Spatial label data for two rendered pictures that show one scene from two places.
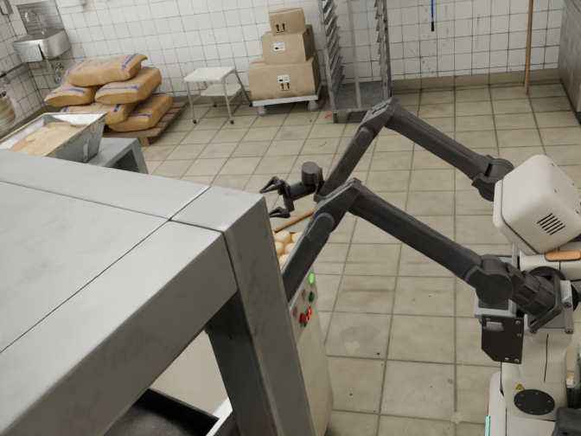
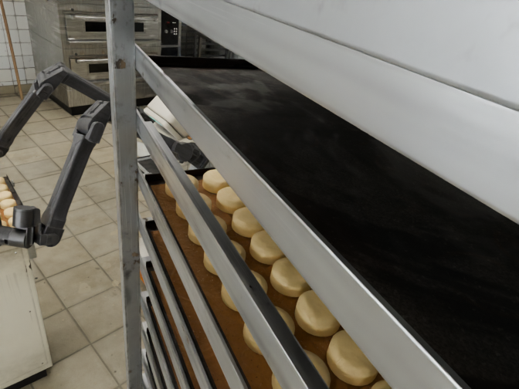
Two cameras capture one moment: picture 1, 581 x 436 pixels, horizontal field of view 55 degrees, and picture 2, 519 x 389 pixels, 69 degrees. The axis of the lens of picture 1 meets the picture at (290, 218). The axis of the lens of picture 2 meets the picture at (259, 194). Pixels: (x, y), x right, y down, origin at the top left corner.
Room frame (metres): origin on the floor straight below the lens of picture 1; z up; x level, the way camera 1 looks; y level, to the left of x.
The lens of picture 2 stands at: (0.11, 0.79, 1.81)
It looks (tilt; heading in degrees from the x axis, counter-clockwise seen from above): 31 degrees down; 290
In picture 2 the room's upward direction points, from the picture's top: 10 degrees clockwise
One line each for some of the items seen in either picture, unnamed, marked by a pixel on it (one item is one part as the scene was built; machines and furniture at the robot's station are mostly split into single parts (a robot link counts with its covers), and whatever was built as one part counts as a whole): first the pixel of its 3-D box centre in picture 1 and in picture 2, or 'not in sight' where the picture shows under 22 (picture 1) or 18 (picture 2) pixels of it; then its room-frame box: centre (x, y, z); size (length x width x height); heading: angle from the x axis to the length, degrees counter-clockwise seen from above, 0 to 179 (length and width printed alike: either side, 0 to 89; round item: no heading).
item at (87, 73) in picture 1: (105, 69); not in sight; (5.38, 1.45, 0.62); 0.72 x 0.42 x 0.17; 77
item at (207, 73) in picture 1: (218, 92); not in sight; (5.29, 0.46, 0.23); 0.45 x 0.45 x 0.46; 62
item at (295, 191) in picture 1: (292, 192); not in sight; (1.70, -0.03, 0.99); 0.07 x 0.07 x 0.10; 21
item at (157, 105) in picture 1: (143, 111); not in sight; (5.30, 1.21, 0.19); 0.72 x 0.42 x 0.15; 165
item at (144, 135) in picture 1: (118, 125); not in sight; (5.38, 1.50, 0.06); 1.20 x 0.80 x 0.11; 73
